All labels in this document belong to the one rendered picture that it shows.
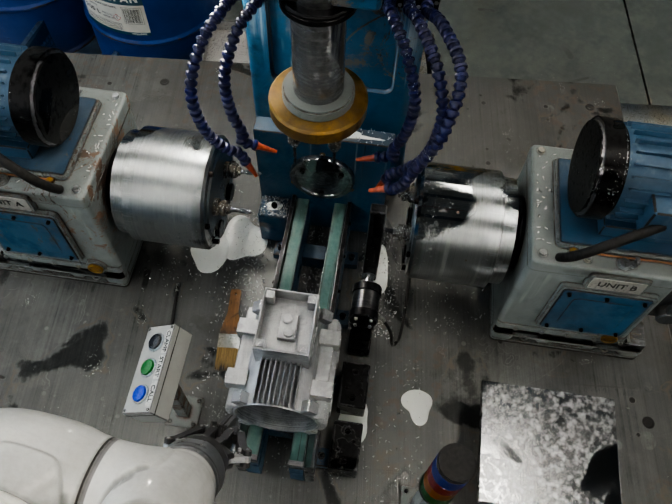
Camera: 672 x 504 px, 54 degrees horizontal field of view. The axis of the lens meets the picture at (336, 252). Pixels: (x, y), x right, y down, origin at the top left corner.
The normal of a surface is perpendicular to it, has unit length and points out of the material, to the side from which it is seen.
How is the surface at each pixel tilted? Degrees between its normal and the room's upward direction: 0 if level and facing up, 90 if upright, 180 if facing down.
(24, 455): 14
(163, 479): 48
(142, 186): 36
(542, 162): 0
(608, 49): 0
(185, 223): 70
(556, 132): 0
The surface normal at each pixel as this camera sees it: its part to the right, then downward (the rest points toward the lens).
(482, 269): -0.13, 0.67
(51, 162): 0.03, -0.50
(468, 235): -0.08, 0.21
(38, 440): 0.20, -0.71
